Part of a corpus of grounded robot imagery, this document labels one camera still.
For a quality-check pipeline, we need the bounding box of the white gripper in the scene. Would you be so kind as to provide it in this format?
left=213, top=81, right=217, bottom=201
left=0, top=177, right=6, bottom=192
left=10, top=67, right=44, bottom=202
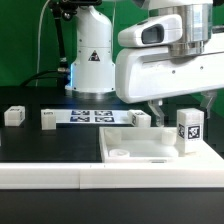
left=115, top=41, right=224, bottom=127

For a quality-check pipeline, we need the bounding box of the white square tabletop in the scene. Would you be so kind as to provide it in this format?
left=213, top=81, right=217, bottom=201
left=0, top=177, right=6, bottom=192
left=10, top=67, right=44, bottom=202
left=99, top=127, right=180, bottom=163

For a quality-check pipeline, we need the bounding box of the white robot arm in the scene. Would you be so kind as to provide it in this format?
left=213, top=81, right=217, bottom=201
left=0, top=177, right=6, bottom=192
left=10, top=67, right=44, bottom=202
left=68, top=0, right=224, bottom=126

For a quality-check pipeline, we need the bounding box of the white L-shaped obstacle fence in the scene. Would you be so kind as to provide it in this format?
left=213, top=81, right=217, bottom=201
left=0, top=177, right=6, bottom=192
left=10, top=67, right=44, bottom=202
left=0, top=129, right=224, bottom=189

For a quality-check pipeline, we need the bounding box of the apriltag base sheet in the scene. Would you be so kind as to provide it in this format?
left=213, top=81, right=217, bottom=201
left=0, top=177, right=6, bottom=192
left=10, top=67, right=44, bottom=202
left=54, top=109, right=129, bottom=124

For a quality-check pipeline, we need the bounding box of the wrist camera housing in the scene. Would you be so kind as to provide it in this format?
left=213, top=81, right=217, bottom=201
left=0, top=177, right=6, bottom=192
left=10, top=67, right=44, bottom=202
left=118, top=14, right=183, bottom=48

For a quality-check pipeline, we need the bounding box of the black cable bundle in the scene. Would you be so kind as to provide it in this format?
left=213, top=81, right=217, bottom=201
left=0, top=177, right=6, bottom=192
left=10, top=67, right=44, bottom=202
left=19, top=69, right=68, bottom=88

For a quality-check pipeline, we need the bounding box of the white thin cable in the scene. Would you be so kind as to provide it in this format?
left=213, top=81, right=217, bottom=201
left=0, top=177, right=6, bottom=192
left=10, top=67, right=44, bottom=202
left=35, top=0, right=53, bottom=88

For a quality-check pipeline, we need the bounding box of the black camera stand pole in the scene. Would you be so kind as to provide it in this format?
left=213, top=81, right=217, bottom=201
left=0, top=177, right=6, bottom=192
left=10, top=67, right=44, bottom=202
left=47, top=0, right=102, bottom=71

